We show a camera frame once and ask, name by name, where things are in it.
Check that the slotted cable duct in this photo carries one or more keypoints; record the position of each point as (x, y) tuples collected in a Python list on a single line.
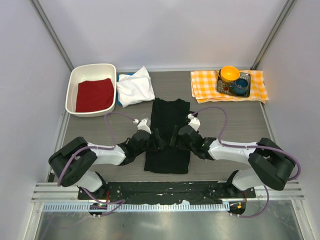
[(88, 206)]

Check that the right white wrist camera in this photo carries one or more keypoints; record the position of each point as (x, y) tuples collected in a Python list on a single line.
[(194, 122)]

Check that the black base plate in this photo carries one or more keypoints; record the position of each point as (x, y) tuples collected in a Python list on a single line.
[(171, 192)]

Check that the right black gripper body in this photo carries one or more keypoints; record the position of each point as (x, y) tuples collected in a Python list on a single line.
[(182, 143)]

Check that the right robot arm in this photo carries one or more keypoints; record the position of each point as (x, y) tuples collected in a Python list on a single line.
[(269, 165)]

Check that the dark patterned tray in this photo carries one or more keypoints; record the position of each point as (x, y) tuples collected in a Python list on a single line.
[(230, 88)]

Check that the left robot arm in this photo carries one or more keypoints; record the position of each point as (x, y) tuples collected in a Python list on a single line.
[(71, 164)]

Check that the white plastic tub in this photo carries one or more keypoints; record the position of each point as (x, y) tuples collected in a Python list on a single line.
[(93, 73)]

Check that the blue t shirt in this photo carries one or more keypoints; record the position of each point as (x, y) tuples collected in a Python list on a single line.
[(117, 80)]

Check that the red t shirt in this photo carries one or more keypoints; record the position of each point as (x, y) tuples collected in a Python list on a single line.
[(93, 96)]

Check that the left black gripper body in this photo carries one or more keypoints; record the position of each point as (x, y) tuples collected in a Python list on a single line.
[(141, 150)]

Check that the white t shirt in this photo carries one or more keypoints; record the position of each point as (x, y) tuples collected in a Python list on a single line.
[(136, 88)]

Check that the orange checkered cloth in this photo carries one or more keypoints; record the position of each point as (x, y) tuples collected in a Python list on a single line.
[(204, 87)]

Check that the orange bowl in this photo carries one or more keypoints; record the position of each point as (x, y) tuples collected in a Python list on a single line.
[(229, 74)]

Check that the black t shirt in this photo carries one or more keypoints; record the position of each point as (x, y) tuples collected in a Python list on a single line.
[(166, 116)]

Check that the blue mug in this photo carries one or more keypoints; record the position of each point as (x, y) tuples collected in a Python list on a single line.
[(239, 87)]

